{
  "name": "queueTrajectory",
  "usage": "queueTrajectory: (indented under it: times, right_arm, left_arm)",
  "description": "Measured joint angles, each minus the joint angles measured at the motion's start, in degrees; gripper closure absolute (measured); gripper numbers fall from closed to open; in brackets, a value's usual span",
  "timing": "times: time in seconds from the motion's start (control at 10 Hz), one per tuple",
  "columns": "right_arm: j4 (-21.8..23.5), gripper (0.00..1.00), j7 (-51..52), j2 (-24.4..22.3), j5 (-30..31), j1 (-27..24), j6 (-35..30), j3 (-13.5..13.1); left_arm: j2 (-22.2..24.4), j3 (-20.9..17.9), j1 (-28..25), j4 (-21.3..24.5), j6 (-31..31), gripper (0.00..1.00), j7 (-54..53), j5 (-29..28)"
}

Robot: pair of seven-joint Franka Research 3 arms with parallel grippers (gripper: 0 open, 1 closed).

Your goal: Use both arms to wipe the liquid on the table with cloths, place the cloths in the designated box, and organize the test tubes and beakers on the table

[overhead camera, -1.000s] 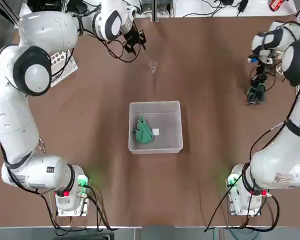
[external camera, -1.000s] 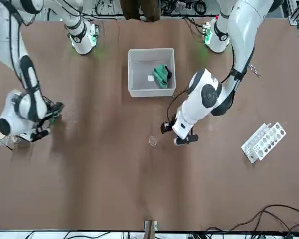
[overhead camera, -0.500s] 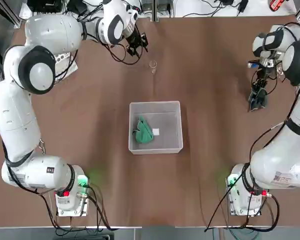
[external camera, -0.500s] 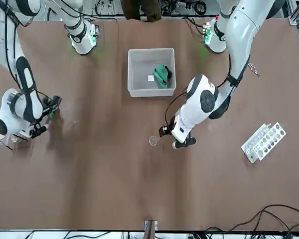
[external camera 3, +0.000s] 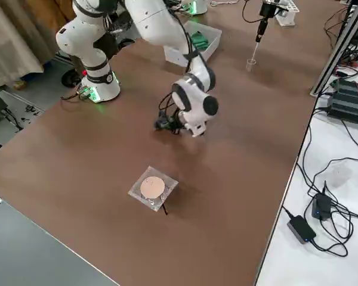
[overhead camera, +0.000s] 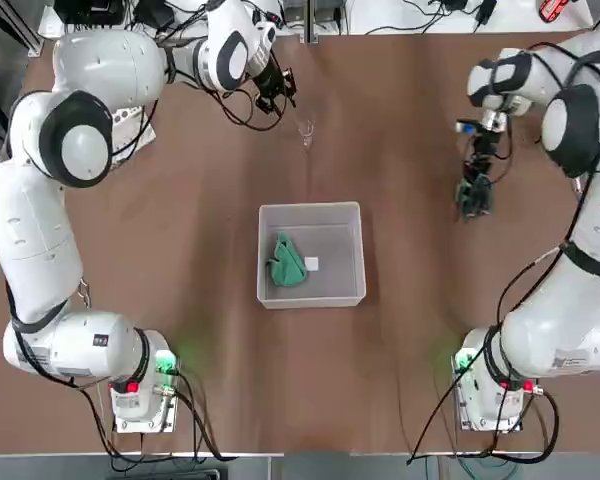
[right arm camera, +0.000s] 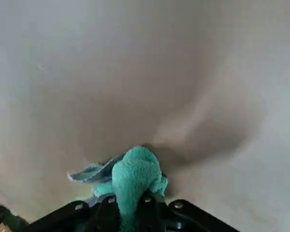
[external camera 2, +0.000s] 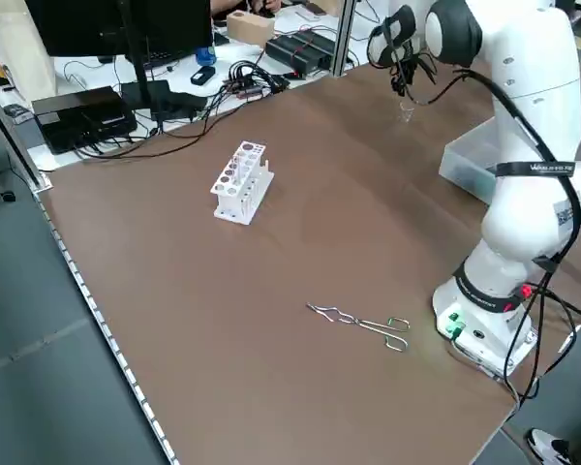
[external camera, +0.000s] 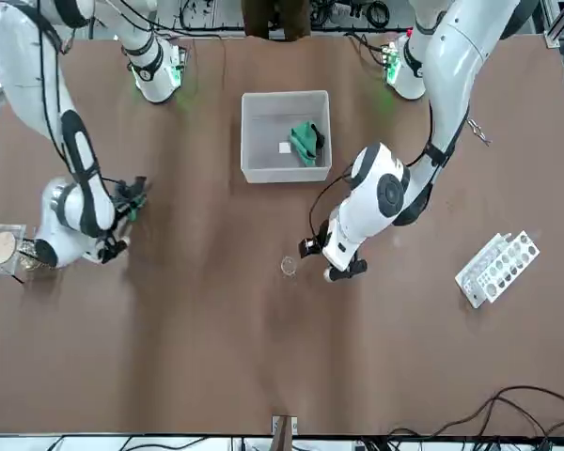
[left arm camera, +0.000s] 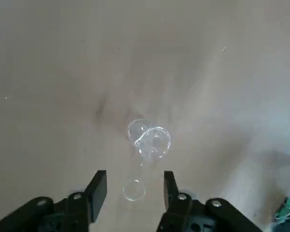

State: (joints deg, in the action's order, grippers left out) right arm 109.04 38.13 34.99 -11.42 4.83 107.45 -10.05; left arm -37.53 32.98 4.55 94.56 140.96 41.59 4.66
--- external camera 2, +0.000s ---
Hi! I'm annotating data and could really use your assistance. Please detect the clear glass test tube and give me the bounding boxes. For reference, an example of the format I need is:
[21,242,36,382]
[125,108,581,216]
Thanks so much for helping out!
[232,153,254,195]

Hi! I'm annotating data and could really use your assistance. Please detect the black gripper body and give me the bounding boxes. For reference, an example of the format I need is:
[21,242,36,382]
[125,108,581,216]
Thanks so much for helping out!
[389,46,418,97]

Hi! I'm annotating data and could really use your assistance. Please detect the black monitor stand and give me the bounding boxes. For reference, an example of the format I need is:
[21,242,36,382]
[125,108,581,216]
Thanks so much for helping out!
[119,0,171,125]

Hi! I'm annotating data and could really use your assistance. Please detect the metal crucible tongs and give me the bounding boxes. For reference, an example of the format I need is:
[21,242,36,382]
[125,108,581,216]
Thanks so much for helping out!
[306,302,412,351]

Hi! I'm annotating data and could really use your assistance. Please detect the aluminium frame post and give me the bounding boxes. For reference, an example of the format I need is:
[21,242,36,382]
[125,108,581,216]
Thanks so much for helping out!
[0,75,53,194]
[332,0,358,78]

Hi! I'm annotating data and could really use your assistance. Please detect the black computer monitor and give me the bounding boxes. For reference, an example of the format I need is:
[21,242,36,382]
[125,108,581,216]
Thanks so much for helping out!
[23,0,215,59]

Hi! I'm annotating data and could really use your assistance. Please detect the white test tube rack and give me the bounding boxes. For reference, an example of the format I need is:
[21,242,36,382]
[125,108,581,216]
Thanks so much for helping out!
[209,139,276,227]

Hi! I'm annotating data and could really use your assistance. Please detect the person's shoe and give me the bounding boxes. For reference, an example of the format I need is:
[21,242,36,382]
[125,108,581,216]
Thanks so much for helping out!
[526,427,576,465]

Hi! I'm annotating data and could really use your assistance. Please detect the person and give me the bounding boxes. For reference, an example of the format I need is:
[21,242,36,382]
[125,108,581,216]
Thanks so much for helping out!
[210,0,283,21]

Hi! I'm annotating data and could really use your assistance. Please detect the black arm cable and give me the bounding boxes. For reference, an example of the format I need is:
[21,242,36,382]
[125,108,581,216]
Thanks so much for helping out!
[415,67,581,401]

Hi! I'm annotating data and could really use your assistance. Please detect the black cable hub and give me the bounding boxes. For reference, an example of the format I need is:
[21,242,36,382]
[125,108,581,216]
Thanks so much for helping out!
[221,60,291,103]

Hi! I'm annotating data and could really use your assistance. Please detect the black device box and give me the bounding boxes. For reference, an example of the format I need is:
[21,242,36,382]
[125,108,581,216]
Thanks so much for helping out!
[31,85,138,156]

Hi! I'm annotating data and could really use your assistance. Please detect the white plastic box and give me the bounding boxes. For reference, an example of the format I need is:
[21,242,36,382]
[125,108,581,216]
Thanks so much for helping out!
[439,119,505,204]

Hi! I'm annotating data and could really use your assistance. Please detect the black power supply unit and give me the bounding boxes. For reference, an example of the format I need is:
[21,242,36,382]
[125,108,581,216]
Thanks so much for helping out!
[264,37,331,78]
[290,29,339,62]

